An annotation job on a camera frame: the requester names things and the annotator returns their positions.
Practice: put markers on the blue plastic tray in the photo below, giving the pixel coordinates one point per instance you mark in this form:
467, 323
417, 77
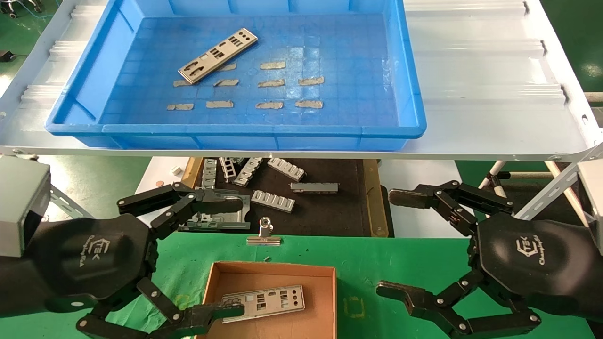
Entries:
330, 47

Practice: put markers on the white horizontal rod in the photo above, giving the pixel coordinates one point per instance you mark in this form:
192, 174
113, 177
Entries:
594, 97

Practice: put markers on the silver metal I/O shield plate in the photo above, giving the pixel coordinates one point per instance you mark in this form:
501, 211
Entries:
273, 311
225, 58

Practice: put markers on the large grey metal frame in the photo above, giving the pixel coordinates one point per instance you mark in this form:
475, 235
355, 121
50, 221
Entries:
226, 222

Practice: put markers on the white metal shelf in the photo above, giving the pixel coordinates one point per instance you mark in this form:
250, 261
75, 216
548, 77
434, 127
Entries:
471, 94

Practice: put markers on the white pipe rack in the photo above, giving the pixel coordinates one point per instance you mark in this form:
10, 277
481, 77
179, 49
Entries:
498, 165

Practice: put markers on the grey slotted metal bracket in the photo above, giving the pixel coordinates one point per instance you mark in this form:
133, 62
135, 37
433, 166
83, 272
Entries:
247, 173
209, 174
229, 170

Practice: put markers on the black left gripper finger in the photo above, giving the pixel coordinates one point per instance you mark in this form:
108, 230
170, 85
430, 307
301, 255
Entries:
216, 205
212, 313

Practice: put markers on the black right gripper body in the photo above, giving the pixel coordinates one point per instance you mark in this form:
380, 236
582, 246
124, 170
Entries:
541, 268

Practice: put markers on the grey ribbed metal block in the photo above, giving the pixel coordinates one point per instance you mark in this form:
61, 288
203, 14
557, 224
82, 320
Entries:
287, 169
273, 201

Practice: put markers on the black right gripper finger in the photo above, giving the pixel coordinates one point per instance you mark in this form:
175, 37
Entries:
405, 296
410, 197

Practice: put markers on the wood framed black mat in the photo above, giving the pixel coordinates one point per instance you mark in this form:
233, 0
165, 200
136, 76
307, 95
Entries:
330, 212

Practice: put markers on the grey tape strip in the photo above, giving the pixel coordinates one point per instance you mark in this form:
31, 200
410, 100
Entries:
180, 83
273, 65
271, 83
226, 82
229, 67

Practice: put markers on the silver binder clip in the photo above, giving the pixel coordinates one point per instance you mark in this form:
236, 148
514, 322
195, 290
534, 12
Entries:
264, 240

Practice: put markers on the small white cap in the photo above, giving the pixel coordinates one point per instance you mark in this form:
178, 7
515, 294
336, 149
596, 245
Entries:
176, 170

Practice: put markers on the grey flat metal bar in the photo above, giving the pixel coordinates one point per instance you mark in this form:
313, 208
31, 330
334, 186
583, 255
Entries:
313, 188

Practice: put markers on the black power adapter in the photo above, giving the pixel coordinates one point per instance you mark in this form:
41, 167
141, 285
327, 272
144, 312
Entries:
5, 55

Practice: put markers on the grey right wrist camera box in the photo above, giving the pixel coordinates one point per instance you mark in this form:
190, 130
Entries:
594, 197

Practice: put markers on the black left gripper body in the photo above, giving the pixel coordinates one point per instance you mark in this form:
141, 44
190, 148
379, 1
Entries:
85, 254

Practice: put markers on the white perforated shelf leg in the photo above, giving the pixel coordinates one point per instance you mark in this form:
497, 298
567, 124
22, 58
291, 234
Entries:
66, 202
532, 205

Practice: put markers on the black wheeled chair base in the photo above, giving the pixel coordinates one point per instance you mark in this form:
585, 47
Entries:
10, 14

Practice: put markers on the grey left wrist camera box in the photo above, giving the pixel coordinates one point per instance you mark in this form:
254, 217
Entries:
19, 202

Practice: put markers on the beige perforated angle bar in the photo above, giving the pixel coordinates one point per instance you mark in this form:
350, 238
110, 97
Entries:
577, 207

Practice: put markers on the brown cardboard box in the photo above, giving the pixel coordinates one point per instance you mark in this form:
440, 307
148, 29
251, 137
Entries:
282, 329

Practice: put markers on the green table cloth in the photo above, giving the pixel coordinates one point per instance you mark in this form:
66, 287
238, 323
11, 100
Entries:
367, 263

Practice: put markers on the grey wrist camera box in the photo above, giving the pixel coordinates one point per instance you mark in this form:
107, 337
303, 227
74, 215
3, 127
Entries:
594, 197
19, 202

